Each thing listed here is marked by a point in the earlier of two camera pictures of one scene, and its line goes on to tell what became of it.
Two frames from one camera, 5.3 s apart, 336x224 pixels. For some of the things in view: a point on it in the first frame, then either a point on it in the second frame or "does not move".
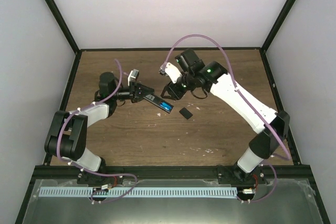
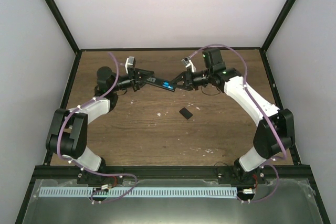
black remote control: (156, 101) to (158, 82)
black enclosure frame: (297, 171) does not move
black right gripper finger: (172, 95) to (183, 87)
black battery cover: (186, 113) does not move
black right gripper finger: (167, 88) to (179, 77)
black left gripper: (135, 88) to (136, 75)
